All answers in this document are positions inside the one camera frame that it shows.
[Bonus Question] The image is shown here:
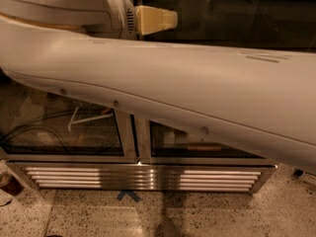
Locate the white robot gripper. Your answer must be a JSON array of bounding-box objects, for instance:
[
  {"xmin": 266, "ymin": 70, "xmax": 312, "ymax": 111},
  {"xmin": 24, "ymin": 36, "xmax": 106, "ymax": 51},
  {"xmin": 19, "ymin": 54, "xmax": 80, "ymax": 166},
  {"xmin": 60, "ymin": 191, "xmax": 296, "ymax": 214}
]
[{"xmin": 85, "ymin": 0, "xmax": 178, "ymax": 40}]

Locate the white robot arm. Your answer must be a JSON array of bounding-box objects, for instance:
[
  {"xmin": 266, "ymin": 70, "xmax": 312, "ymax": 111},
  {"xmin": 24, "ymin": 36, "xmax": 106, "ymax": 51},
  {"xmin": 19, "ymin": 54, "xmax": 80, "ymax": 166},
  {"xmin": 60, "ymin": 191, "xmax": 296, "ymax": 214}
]
[{"xmin": 0, "ymin": 0, "xmax": 316, "ymax": 173}]

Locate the small white block inside fridge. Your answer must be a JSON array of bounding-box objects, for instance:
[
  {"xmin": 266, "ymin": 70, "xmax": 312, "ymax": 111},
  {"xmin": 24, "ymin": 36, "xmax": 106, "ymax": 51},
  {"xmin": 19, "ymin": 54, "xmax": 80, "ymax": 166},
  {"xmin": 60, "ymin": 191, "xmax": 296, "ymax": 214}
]
[{"xmin": 164, "ymin": 131, "xmax": 175, "ymax": 144}]

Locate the stainless glass door refrigerator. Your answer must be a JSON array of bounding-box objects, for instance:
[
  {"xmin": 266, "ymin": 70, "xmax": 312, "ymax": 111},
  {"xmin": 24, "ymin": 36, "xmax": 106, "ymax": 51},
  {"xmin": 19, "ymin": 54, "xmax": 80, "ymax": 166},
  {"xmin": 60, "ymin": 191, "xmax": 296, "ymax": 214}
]
[{"xmin": 0, "ymin": 0, "xmax": 316, "ymax": 194}]

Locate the blue tape floor marker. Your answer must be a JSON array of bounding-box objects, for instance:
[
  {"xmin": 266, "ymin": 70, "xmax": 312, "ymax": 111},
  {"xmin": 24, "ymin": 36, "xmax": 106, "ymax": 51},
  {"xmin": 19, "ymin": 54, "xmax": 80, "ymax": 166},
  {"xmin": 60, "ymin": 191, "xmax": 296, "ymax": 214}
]
[{"xmin": 117, "ymin": 191, "xmax": 141, "ymax": 202}]

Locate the black caster wheel cart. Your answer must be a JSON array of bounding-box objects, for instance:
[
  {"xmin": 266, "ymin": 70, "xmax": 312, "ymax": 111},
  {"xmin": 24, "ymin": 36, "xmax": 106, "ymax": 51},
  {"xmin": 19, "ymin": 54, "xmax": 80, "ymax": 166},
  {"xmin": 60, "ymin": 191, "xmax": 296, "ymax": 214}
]
[{"xmin": 293, "ymin": 169, "xmax": 304, "ymax": 177}]

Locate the brown object at left edge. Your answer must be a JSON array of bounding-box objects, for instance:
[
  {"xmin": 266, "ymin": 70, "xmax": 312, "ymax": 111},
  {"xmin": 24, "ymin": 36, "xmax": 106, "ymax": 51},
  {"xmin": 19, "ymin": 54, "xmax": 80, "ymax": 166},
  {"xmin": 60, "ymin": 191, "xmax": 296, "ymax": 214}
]
[{"xmin": 0, "ymin": 172, "xmax": 24, "ymax": 197}]

